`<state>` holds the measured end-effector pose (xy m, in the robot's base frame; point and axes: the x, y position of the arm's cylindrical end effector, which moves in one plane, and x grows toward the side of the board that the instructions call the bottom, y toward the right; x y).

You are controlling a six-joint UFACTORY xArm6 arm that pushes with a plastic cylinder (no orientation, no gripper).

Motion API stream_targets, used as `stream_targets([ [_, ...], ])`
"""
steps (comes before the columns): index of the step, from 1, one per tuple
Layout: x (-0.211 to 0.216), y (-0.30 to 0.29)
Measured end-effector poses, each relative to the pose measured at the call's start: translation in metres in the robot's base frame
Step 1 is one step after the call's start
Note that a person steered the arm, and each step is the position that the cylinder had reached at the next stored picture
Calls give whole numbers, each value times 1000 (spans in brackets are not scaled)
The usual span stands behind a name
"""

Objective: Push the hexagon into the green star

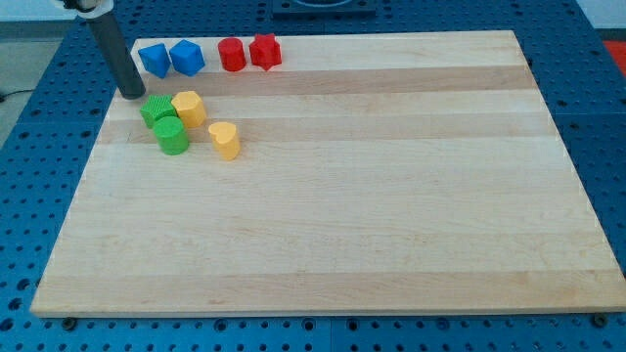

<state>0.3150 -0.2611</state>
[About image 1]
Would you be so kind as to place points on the green cylinder block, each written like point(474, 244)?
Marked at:
point(171, 135)

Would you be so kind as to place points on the blue cube block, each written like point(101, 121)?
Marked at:
point(187, 57)

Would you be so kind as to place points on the blue triangular prism block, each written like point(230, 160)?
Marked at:
point(155, 60)

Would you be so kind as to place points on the yellow heart block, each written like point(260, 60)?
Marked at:
point(225, 139)

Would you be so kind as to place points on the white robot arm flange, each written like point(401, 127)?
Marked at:
point(87, 9)

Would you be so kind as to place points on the light wooden board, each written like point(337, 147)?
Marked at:
point(380, 174)

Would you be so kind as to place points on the red star block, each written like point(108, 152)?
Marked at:
point(265, 51)

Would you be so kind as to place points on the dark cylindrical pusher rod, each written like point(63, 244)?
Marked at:
point(109, 38)

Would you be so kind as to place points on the yellow hexagon block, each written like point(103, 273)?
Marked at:
point(190, 108)

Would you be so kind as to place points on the red cylinder block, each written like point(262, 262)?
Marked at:
point(232, 54)

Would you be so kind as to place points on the green star block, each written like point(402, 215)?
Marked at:
point(156, 108)

